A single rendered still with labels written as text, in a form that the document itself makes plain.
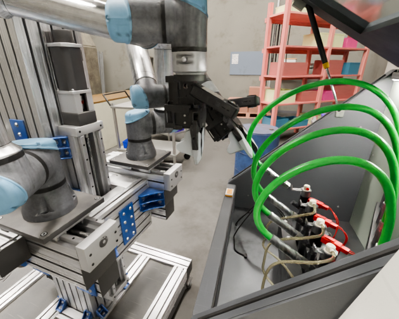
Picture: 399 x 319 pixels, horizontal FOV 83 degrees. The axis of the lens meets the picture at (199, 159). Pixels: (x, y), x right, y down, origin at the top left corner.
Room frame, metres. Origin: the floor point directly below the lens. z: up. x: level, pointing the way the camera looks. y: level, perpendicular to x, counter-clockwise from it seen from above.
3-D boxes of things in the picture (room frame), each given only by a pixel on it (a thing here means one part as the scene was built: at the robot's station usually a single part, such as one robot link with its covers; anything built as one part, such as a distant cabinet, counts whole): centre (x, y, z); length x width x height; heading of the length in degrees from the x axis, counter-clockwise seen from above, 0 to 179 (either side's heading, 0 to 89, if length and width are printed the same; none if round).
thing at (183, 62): (0.52, 0.02, 1.46); 0.08 x 0.08 x 0.05
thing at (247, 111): (7.18, -1.54, 0.43); 1.47 x 1.12 x 0.85; 69
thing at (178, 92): (0.52, 0.03, 1.38); 0.09 x 0.08 x 0.12; 76
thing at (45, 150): (0.60, 0.48, 1.20); 0.13 x 0.12 x 0.14; 6
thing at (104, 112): (4.63, 1.94, 0.45); 2.56 x 0.82 x 0.89; 159
